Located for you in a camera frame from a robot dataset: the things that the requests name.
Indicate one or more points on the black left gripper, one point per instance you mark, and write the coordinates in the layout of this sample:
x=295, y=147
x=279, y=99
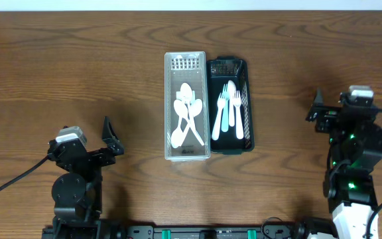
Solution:
x=95, y=156

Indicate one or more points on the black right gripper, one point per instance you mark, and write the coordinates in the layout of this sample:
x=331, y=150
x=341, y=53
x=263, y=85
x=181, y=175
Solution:
x=325, y=115

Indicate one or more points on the white plastic fork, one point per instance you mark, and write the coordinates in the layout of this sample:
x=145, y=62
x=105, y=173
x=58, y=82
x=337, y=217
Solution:
x=238, y=120
x=221, y=102

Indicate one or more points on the pale pink plastic spoon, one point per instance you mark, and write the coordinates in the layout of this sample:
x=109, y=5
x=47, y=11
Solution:
x=231, y=91

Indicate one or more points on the mint green plastic fork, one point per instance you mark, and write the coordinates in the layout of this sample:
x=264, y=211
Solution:
x=224, y=123

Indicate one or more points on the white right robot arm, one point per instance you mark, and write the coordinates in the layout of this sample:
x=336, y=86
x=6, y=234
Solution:
x=355, y=147

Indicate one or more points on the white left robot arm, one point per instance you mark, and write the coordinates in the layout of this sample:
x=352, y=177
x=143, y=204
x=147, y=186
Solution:
x=77, y=194

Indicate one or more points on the clear perforated plastic basket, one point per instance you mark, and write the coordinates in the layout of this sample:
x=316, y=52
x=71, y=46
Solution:
x=190, y=68

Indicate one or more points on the dark green perforated basket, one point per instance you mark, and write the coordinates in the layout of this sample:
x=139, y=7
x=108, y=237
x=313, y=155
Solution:
x=219, y=72

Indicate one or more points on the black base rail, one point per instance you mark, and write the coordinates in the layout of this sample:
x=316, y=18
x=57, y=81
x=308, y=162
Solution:
x=191, y=232

